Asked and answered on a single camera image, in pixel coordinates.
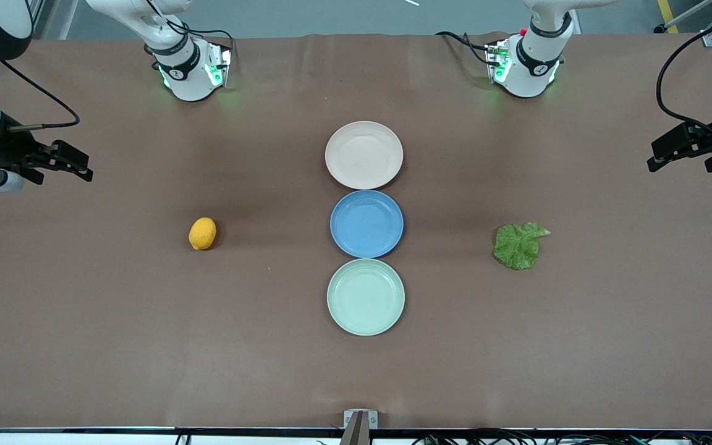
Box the blue plate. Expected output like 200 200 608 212
330 190 405 259

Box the beige plate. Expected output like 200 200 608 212
324 121 404 190

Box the white table edge rail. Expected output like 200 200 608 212
0 426 712 445

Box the grey metal bracket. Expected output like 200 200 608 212
339 409 378 445

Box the brown table cover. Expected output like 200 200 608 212
0 32 712 430

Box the thin rod with black foot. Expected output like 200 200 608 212
653 0 712 33

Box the yellow lemon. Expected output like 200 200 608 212
189 217 218 252

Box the pale green plate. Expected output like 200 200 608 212
326 258 405 337

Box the black base cable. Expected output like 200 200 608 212
435 31 496 66
146 0 236 56

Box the green lettuce leaf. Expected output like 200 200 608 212
493 222 551 271

